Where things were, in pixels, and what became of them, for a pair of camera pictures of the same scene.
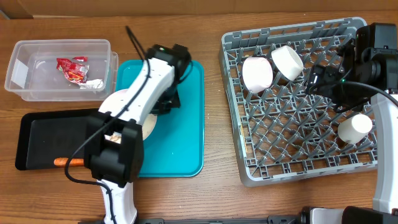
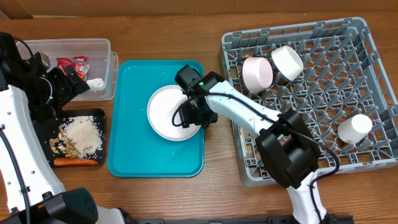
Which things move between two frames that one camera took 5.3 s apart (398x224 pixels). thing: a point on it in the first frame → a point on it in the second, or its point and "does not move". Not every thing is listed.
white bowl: (288, 61) does not move
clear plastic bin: (59, 70) does not move
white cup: (354, 129) does not move
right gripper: (328, 80) → (189, 118)
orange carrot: (62, 161) does not move
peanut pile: (115, 137) → (62, 145)
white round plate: (112, 103) → (160, 110)
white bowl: (257, 74) does not move
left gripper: (174, 103) → (67, 91)
